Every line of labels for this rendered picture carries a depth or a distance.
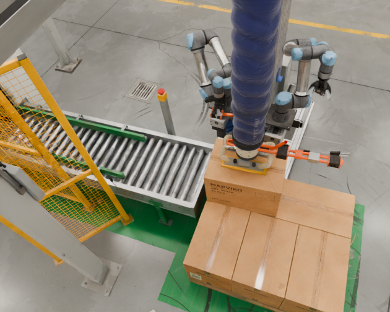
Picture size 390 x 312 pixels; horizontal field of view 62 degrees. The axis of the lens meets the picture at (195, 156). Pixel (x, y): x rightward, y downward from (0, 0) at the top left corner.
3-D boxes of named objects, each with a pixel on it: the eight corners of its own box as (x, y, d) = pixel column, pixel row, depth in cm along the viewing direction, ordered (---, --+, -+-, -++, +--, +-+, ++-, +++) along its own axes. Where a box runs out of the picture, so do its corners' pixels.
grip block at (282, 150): (274, 158, 233) (275, 153, 229) (277, 147, 239) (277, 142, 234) (286, 160, 231) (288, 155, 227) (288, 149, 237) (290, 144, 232)
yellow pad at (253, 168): (220, 166, 246) (220, 163, 242) (223, 156, 251) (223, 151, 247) (265, 176, 237) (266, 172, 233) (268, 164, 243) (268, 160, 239)
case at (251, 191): (207, 201, 287) (203, 177, 255) (218, 164, 308) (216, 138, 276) (276, 216, 273) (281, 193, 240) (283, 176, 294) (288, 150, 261)
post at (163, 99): (173, 156, 386) (156, 95, 304) (175, 151, 389) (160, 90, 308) (178, 158, 384) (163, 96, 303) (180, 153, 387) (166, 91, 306)
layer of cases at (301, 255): (188, 277, 291) (182, 263, 258) (221, 184, 342) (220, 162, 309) (329, 326, 258) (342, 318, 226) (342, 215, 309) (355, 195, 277)
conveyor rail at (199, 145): (31, 116, 391) (23, 104, 376) (33, 112, 394) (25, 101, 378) (215, 160, 328) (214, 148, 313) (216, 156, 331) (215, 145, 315)
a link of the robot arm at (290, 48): (278, 39, 235) (294, 44, 190) (293, 38, 234) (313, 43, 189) (278, 56, 240) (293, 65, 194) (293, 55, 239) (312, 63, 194)
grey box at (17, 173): (15, 192, 201) (-15, 165, 176) (21, 185, 203) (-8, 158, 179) (41, 200, 195) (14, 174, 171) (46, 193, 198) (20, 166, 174)
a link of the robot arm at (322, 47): (310, 41, 195) (314, 52, 189) (329, 39, 194) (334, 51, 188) (307, 52, 201) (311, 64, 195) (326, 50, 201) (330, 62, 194)
